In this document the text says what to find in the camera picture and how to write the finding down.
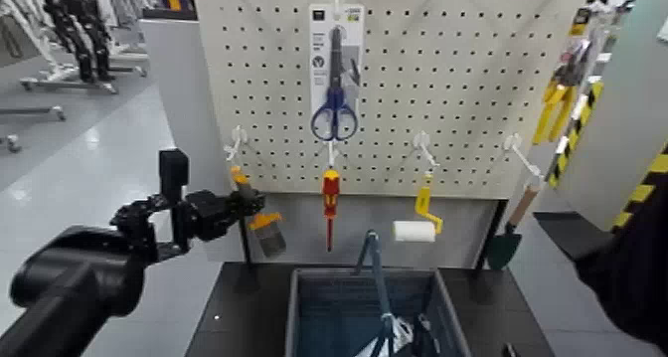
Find yellow paint brush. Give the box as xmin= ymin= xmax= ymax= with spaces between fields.
xmin=230 ymin=165 xmax=287 ymax=259

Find white scissors package card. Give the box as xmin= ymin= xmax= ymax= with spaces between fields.
xmin=308 ymin=3 xmax=366 ymax=141

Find grey plastic crate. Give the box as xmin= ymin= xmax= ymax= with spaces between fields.
xmin=283 ymin=267 xmax=472 ymax=357

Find blue handled scissors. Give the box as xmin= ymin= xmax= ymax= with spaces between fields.
xmin=310 ymin=26 xmax=361 ymax=142

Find packaged yellow handled pliers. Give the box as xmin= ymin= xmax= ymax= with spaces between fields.
xmin=530 ymin=35 xmax=594 ymax=146

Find red yellow screwdriver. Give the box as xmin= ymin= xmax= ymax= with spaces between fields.
xmin=321 ymin=169 xmax=342 ymax=254

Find white pegboard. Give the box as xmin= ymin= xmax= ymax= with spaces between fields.
xmin=194 ymin=0 xmax=586 ymax=201

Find black support post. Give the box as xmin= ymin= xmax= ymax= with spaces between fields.
xmin=473 ymin=199 xmax=510 ymax=271

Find wooden handled garden trowel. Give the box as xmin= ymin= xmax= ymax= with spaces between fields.
xmin=485 ymin=183 xmax=542 ymax=271

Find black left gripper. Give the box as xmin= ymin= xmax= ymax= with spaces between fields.
xmin=184 ymin=188 xmax=267 ymax=243

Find black humanoid robot on stand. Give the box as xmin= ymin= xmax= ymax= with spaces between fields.
xmin=37 ymin=0 xmax=118 ymax=85

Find grey pillar with hazard tape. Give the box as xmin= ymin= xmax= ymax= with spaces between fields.
xmin=557 ymin=0 xmax=668 ymax=232

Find grey side divider panel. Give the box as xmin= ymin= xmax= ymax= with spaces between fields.
xmin=139 ymin=18 xmax=247 ymax=264

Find yellow handled paint roller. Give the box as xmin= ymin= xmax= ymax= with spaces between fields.
xmin=392 ymin=173 xmax=444 ymax=244

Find black yellow hazard strip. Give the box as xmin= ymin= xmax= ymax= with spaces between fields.
xmin=547 ymin=82 xmax=605 ymax=189

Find grey crate handle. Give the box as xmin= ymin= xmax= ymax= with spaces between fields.
xmin=354 ymin=230 xmax=398 ymax=357

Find white tag in crate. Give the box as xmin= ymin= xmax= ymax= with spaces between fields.
xmin=357 ymin=316 xmax=415 ymax=357

